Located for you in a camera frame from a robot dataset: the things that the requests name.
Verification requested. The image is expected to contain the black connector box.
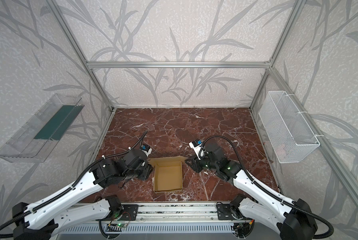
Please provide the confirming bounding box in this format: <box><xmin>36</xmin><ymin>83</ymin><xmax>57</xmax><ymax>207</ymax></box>
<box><xmin>231</xmin><ymin>223</ymin><xmax>251</xmax><ymax>239</ymax></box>

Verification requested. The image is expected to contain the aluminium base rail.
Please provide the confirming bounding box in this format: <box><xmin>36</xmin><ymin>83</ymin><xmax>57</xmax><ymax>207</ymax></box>
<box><xmin>48</xmin><ymin>201</ymin><xmax>304</xmax><ymax>224</ymax></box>

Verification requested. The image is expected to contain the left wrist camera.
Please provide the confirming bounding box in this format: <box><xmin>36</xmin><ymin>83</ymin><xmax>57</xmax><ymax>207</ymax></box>
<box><xmin>140</xmin><ymin>144</ymin><xmax>152</xmax><ymax>157</ymax></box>

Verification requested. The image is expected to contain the right black corrugated cable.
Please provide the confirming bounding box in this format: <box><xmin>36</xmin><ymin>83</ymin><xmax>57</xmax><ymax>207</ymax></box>
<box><xmin>198</xmin><ymin>135</ymin><xmax>335</xmax><ymax>240</ymax></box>

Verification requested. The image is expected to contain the black corrugated cable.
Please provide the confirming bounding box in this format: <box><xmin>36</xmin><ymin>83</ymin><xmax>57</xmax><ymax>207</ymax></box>
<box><xmin>198</xmin><ymin>135</ymin><xmax>335</xmax><ymax>240</ymax></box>
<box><xmin>0</xmin><ymin>130</ymin><xmax>149</xmax><ymax>239</ymax></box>

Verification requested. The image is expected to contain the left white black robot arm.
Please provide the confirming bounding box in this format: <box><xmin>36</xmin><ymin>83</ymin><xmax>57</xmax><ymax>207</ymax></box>
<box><xmin>13</xmin><ymin>145</ymin><xmax>153</xmax><ymax>240</ymax></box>

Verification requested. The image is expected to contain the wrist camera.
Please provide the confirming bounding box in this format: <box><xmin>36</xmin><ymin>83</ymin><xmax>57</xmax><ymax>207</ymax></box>
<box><xmin>140</xmin><ymin>144</ymin><xmax>152</xmax><ymax>157</ymax></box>
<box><xmin>189</xmin><ymin>140</ymin><xmax>203</xmax><ymax>151</ymax></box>

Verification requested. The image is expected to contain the white wire mesh basket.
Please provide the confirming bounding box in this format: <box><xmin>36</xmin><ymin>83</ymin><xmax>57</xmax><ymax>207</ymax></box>
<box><xmin>259</xmin><ymin>91</ymin><xmax>320</xmax><ymax>164</ymax></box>

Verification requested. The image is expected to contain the clear plastic wall bin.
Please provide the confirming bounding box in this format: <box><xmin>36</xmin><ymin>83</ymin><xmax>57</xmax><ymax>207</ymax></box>
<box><xmin>0</xmin><ymin>94</ymin><xmax>85</xmax><ymax>163</ymax></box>

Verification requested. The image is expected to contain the brown cardboard box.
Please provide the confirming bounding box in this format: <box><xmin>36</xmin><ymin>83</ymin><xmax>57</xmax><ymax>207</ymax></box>
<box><xmin>149</xmin><ymin>156</ymin><xmax>186</xmax><ymax>193</ymax></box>

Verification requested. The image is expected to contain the left black corrugated cable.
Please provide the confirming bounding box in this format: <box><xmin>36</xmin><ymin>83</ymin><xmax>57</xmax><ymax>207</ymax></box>
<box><xmin>0</xmin><ymin>130</ymin><xmax>149</xmax><ymax>239</ymax></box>

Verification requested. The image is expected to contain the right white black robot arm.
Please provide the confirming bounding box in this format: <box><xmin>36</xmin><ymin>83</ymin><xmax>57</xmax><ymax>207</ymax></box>
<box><xmin>185</xmin><ymin>140</ymin><xmax>318</xmax><ymax>240</ymax></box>

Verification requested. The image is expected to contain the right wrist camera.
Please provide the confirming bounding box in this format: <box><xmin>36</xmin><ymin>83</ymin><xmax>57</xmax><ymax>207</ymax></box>
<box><xmin>189</xmin><ymin>140</ymin><xmax>203</xmax><ymax>151</ymax></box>

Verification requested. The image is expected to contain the aluminium frame enclosure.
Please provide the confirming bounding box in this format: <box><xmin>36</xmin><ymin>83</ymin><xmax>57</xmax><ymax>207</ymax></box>
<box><xmin>46</xmin><ymin>1</ymin><xmax>358</xmax><ymax>209</ymax></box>

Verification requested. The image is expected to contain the green circuit board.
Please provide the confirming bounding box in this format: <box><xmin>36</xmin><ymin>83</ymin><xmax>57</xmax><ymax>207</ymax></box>
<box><xmin>106</xmin><ymin>223</ymin><xmax>129</xmax><ymax>232</ymax></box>

